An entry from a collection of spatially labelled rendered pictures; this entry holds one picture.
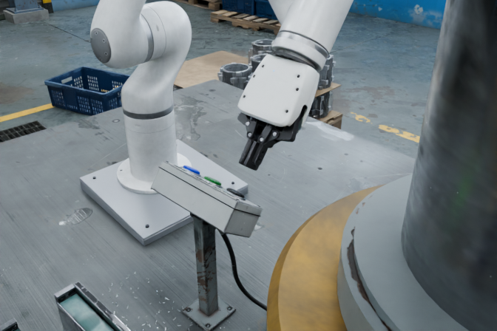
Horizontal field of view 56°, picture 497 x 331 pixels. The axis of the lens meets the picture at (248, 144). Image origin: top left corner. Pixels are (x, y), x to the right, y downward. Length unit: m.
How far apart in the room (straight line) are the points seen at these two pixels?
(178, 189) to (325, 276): 0.56
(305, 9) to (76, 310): 0.56
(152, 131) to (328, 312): 0.96
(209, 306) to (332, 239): 0.67
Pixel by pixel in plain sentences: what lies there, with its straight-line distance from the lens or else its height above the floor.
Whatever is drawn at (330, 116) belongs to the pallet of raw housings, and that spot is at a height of 0.15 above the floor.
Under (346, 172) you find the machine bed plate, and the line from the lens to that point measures 1.30.
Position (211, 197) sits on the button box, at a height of 1.07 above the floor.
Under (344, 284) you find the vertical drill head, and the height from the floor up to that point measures 1.35.
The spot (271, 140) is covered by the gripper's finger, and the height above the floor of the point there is 1.15.
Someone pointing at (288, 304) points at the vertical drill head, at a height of 1.33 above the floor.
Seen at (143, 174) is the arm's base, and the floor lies 0.86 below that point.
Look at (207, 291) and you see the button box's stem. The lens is 0.84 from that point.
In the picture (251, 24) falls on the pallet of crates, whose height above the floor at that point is 0.07.
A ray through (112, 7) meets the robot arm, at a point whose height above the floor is 1.27.
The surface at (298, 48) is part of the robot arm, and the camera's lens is 0.68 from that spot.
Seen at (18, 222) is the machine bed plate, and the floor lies 0.80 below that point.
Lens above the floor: 1.46
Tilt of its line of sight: 28 degrees down
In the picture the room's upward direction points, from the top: straight up
